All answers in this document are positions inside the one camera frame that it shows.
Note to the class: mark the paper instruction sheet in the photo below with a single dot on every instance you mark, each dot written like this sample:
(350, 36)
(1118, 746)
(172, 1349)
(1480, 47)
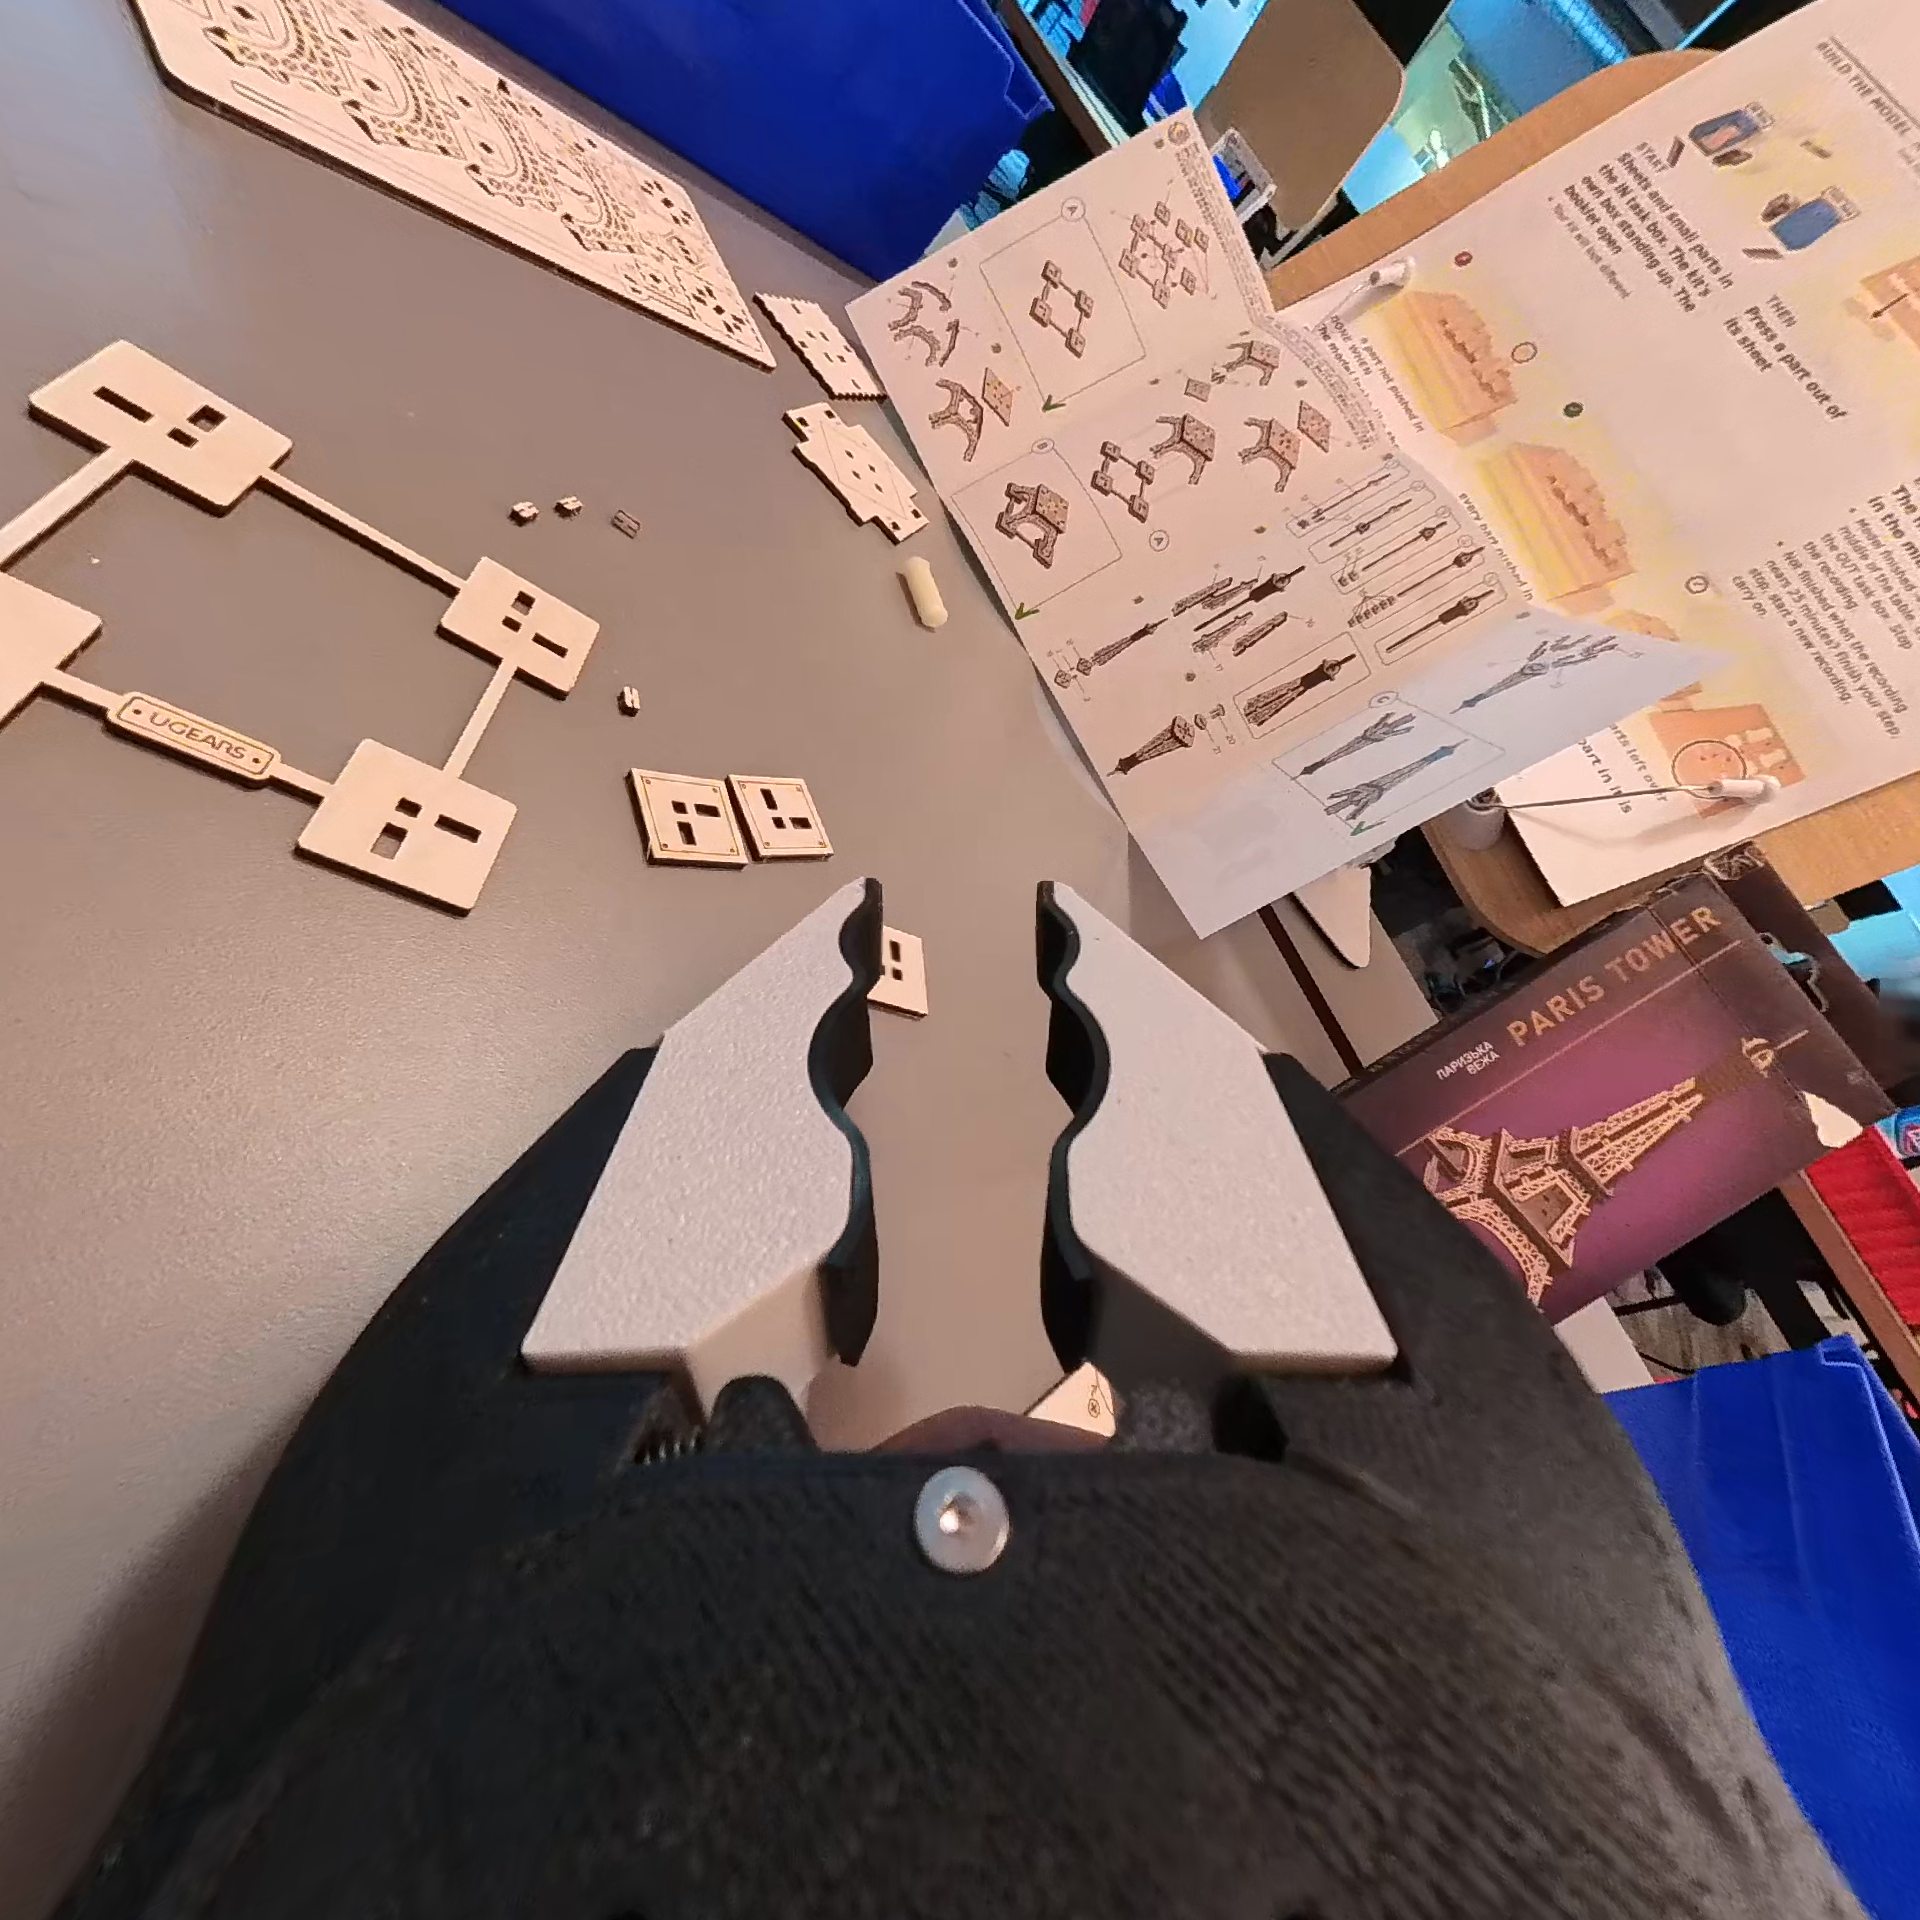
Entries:
(1202, 524)

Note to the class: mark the plywood poster board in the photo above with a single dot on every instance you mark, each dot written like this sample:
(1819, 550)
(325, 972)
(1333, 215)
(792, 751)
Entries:
(1501, 883)

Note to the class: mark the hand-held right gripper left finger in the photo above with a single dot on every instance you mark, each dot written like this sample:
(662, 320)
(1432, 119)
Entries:
(703, 1199)

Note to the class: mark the white poster clip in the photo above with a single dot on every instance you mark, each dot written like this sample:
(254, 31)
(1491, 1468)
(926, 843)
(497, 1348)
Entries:
(1749, 791)
(1386, 276)

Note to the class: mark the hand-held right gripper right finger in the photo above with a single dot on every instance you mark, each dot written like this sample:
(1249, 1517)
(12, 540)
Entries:
(1229, 1214)

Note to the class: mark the wooden linked squares piece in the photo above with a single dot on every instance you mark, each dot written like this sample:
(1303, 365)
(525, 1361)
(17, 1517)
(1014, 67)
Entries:
(221, 468)

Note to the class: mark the white plastic peg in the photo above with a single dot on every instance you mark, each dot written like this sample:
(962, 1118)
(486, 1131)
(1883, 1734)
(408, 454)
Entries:
(921, 592)

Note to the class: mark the white poster stand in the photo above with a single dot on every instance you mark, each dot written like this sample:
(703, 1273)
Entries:
(1339, 924)

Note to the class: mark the bordered wooden square tile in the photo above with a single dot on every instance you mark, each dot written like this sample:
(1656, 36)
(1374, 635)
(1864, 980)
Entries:
(808, 840)
(658, 846)

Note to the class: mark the blue plastic bin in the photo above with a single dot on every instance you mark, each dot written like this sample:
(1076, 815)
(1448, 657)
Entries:
(750, 91)

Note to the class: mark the dark puzzle box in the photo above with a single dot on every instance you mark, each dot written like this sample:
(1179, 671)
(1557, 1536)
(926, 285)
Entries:
(1651, 1080)

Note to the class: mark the engraved wooden rectangular plate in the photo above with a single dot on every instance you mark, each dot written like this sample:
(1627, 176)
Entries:
(373, 122)

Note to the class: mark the slotted wooden square piece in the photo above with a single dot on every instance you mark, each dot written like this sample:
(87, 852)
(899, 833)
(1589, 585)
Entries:
(906, 996)

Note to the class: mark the red plastic bin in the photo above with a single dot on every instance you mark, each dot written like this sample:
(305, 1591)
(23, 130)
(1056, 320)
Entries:
(1868, 1214)

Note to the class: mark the colour printed instruction poster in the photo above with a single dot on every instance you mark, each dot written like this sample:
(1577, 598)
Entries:
(1725, 449)

